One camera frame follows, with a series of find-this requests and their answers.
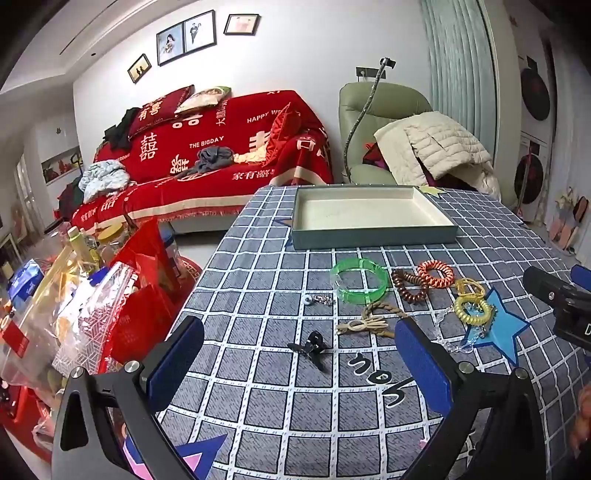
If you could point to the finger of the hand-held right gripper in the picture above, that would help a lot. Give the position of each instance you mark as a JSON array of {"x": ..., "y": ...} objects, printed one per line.
[
  {"x": 581, "y": 275},
  {"x": 547, "y": 286}
]

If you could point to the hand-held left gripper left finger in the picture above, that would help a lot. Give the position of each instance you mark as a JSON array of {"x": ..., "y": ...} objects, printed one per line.
[{"x": 178, "y": 364}]

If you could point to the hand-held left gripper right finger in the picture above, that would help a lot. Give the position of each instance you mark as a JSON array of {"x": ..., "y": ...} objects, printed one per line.
[{"x": 422, "y": 369}]

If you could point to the clear silver hair clip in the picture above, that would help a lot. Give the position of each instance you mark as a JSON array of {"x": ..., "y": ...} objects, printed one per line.
[{"x": 471, "y": 341}]

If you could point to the black hair claw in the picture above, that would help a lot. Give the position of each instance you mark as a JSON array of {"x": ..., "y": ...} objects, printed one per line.
[{"x": 314, "y": 350}]

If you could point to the green translucent bangle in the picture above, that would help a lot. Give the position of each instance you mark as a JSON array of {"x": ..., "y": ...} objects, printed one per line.
[{"x": 339, "y": 288}]

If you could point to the grey tray with cream inside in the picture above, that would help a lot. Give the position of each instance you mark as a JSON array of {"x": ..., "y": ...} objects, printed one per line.
[{"x": 369, "y": 212}]

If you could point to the person's right forearm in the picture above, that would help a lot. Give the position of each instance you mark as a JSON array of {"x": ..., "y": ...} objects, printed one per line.
[{"x": 584, "y": 415}]

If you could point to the pink slippers on rack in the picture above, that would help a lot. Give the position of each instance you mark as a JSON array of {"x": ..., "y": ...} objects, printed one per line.
[{"x": 570, "y": 221}]

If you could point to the red gift bag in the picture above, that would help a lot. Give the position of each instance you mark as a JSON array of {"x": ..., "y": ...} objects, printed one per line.
[{"x": 143, "y": 295}]

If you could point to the red round rug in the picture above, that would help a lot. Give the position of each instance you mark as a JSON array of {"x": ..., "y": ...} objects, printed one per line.
[{"x": 189, "y": 281}]

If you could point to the blue lid jar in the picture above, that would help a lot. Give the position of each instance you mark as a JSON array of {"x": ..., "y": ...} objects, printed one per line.
[{"x": 171, "y": 251}]

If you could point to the clear plastic bag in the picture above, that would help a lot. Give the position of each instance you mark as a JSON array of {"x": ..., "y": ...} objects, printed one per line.
[{"x": 55, "y": 323}]

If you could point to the grey sofa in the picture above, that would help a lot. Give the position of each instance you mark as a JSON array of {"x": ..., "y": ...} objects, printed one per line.
[{"x": 198, "y": 226}]

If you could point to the yellow lid jar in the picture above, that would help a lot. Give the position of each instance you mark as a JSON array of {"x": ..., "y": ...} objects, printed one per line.
[{"x": 111, "y": 237}]

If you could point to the yellow bottle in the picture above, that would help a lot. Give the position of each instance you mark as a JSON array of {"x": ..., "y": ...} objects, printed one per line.
[{"x": 83, "y": 247}]

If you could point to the blue box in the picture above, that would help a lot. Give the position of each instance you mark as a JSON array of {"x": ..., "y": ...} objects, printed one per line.
[{"x": 25, "y": 279}]

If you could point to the beige down jacket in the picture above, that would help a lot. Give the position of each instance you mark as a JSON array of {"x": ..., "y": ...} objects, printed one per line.
[{"x": 443, "y": 143}]

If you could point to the dark green red garment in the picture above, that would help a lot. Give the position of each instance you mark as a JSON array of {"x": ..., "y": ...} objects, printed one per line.
[{"x": 71, "y": 196}]

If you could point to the light blue white garment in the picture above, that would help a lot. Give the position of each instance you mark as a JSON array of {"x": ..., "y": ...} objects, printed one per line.
[{"x": 104, "y": 177}]

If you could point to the grey garment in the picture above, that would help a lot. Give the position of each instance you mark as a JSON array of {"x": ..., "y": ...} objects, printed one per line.
[{"x": 214, "y": 159}]

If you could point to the red purple garment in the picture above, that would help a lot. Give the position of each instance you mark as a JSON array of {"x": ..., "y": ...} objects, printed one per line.
[{"x": 371, "y": 157}]

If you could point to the red covered sofa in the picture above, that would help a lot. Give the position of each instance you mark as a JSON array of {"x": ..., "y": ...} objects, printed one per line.
[{"x": 194, "y": 134}]

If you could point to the dark clothes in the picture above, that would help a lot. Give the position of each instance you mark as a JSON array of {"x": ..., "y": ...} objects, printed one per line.
[{"x": 119, "y": 131}]

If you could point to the pale green curtain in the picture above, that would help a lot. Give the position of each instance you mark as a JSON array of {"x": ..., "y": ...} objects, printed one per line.
[{"x": 457, "y": 60}]

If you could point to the green armchair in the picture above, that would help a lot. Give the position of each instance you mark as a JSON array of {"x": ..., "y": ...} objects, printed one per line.
[{"x": 388, "y": 99}]

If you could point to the red pillow with white characters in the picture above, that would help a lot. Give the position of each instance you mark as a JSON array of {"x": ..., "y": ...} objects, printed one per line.
[{"x": 157, "y": 113}]

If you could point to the red satin pillow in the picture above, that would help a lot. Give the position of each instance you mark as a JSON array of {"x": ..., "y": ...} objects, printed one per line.
[{"x": 281, "y": 134}]

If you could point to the gooseneck phone holder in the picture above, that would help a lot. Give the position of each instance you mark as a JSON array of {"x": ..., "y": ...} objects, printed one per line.
[{"x": 362, "y": 110}]

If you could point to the photo print cushion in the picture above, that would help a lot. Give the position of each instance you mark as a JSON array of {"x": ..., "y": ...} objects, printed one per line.
[{"x": 203, "y": 99}]

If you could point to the wall niche shelf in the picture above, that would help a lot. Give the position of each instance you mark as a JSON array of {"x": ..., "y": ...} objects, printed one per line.
[{"x": 60, "y": 168}]

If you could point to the wall socket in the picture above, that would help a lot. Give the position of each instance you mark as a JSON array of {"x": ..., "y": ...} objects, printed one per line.
[{"x": 364, "y": 72}]

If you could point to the small black picture frame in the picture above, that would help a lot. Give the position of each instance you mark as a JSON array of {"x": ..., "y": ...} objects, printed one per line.
[{"x": 139, "y": 68}]

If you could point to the tall black picture frame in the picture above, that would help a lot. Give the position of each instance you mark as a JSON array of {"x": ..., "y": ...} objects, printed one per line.
[
  {"x": 199, "y": 30},
  {"x": 170, "y": 44}
]

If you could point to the wide black picture frame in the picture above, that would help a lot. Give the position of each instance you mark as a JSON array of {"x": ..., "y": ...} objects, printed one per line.
[{"x": 241, "y": 24}]

